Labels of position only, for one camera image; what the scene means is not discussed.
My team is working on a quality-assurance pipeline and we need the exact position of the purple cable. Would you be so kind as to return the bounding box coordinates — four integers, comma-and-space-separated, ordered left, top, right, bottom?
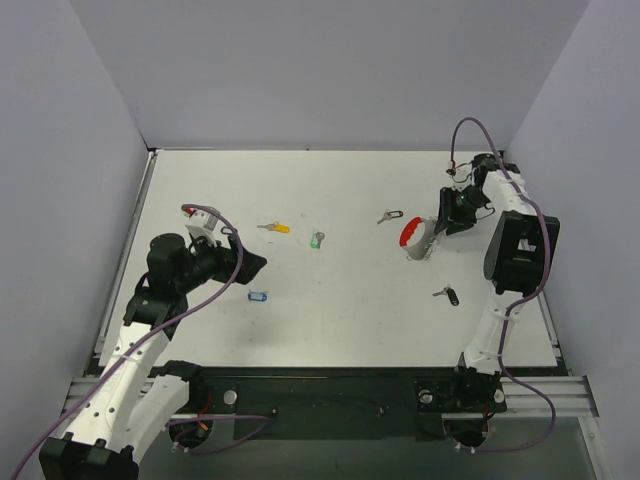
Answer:
9, 202, 246, 480
449, 117, 557, 455

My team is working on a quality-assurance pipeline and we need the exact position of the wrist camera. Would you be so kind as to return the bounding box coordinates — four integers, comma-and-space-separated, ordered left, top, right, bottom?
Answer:
446, 162, 473, 187
185, 208, 218, 246

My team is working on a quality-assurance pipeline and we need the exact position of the key with yellow tag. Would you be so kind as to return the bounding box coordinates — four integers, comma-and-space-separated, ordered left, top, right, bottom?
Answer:
258, 222, 291, 234

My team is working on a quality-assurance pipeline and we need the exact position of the aluminium front rail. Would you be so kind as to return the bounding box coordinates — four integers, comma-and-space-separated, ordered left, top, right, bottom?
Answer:
62, 376, 599, 418

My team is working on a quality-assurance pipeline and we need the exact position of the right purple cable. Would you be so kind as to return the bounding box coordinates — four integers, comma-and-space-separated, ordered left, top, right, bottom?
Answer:
449, 117, 557, 455

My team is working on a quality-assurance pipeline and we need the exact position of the key with green tag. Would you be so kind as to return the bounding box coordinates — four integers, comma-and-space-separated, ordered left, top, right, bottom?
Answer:
310, 231, 325, 250

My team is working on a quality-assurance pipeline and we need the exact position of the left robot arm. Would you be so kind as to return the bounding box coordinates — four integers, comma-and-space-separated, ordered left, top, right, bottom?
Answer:
39, 233, 267, 479

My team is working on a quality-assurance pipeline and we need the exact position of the key with solid black tag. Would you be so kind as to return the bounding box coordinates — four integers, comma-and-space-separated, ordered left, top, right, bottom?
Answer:
432, 285, 459, 306

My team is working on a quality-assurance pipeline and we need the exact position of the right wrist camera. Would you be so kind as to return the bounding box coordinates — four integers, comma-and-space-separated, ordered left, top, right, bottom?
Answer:
446, 162, 473, 187

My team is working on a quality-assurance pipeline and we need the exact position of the key with clear black tag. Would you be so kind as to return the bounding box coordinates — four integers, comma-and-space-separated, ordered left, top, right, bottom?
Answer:
376, 210, 404, 225

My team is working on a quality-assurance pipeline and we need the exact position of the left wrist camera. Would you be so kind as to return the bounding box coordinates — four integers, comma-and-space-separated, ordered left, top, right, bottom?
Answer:
185, 208, 218, 246

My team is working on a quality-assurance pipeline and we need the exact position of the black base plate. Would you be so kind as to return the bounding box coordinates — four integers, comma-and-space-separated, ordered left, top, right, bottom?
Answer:
149, 367, 509, 444

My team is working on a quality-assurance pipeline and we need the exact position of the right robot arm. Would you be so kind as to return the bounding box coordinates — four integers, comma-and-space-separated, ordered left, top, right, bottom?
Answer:
435, 153, 560, 414

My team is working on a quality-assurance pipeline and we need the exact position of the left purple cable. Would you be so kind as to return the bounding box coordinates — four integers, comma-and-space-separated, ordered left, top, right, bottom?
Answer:
9, 202, 246, 480

